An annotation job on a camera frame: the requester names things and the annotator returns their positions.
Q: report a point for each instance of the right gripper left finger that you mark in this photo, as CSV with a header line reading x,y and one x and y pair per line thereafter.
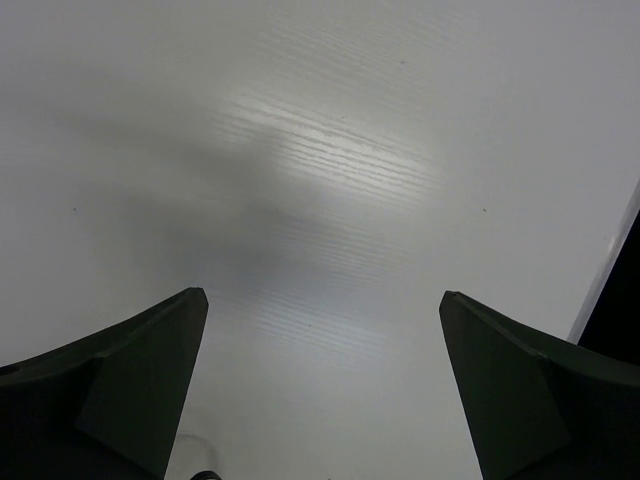
x,y
106,406

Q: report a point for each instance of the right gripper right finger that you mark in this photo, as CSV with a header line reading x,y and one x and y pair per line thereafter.
x,y
539,407

